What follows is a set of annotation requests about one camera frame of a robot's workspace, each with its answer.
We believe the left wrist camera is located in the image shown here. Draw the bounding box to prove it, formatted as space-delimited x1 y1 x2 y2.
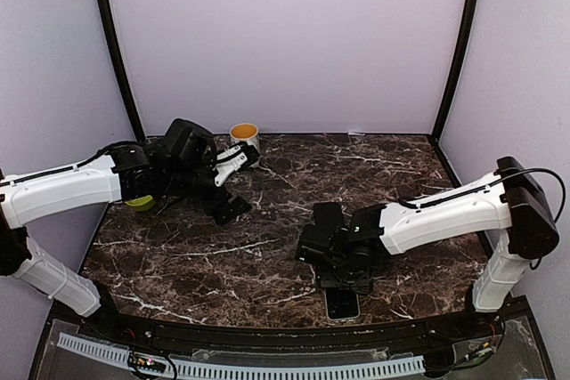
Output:
213 141 260 187

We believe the white slotted cable duct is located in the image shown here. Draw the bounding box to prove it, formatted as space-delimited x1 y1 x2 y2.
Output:
56 333 426 379

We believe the green cup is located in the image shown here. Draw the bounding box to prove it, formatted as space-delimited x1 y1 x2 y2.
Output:
125 195 156 212

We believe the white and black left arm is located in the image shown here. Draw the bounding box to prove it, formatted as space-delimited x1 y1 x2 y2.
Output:
1 118 259 341

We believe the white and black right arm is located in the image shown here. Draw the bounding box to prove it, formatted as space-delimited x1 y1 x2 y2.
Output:
296 157 560 339

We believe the right black frame post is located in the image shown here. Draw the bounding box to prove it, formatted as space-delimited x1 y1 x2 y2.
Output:
430 0 477 145

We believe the white floral mug yellow inside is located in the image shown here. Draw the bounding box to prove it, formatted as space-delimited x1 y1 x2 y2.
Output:
230 123 261 170

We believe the left black frame post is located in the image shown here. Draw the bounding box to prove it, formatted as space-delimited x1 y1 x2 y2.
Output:
96 0 146 141

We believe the black phone case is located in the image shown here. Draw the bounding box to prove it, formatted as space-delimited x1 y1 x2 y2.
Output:
313 202 345 231

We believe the black front rail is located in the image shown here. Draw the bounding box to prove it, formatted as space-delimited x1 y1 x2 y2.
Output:
82 280 504 353

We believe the black frame post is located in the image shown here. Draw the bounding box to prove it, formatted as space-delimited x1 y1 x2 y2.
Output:
430 0 477 145
96 0 146 141

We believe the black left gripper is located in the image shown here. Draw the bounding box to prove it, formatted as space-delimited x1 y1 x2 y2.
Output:
163 150 252 225

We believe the silver edged smartphone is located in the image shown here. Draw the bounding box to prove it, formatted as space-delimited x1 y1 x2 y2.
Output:
325 288 360 321

